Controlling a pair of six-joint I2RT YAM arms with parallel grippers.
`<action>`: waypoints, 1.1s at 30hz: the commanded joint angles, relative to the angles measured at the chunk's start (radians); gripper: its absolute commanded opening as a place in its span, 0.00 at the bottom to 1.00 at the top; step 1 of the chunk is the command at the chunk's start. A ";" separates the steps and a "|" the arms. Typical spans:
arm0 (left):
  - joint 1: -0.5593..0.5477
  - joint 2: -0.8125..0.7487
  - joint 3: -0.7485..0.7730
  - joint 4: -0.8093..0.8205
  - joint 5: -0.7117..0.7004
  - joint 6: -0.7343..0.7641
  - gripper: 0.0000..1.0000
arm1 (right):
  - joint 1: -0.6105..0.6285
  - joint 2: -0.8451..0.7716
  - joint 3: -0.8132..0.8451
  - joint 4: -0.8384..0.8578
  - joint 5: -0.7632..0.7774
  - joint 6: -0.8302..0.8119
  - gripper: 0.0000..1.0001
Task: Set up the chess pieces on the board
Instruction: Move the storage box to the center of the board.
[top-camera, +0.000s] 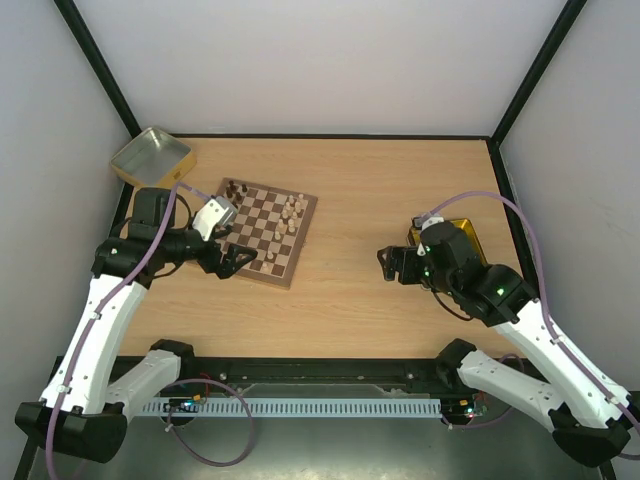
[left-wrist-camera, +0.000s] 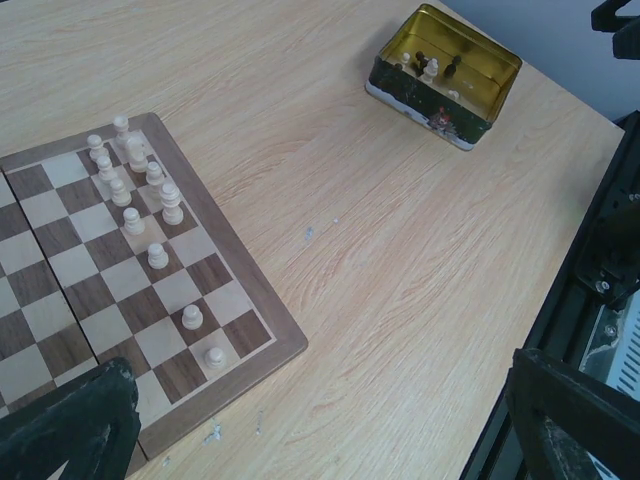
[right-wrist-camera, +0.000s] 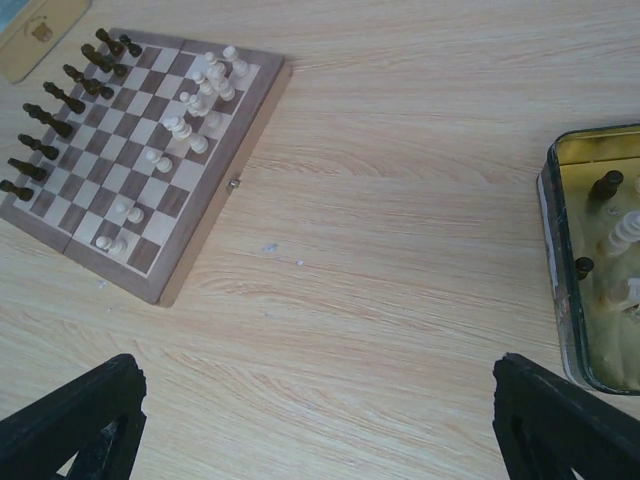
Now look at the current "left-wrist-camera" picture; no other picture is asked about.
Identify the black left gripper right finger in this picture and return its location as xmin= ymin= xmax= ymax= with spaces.
xmin=505 ymin=349 xmax=639 ymax=479

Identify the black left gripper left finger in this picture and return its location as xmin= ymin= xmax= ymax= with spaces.
xmin=1 ymin=357 xmax=141 ymax=479

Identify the white chess piece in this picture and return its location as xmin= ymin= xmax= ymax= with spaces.
xmin=146 ymin=161 xmax=165 ymax=200
xmin=109 ymin=177 xmax=132 ymax=207
xmin=112 ymin=115 xmax=131 ymax=150
xmin=181 ymin=304 xmax=204 ymax=331
xmin=96 ymin=155 xmax=118 ymax=184
xmin=87 ymin=134 xmax=110 ymax=162
xmin=124 ymin=136 xmax=148 ymax=173
xmin=204 ymin=347 xmax=226 ymax=370
xmin=147 ymin=243 xmax=169 ymax=270
xmin=123 ymin=207 xmax=145 ymax=236
xmin=159 ymin=181 xmax=184 ymax=225

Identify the wooden chess board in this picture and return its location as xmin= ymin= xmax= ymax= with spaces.
xmin=1 ymin=113 xmax=308 ymax=469

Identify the gold green tin box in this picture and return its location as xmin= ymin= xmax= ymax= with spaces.
xmin=365 ymin=4 xmax=522 ymax=151

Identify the black aluminium frame rail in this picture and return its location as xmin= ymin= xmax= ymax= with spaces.
xmin=459 ymin=114 xmax=640 ymax=480

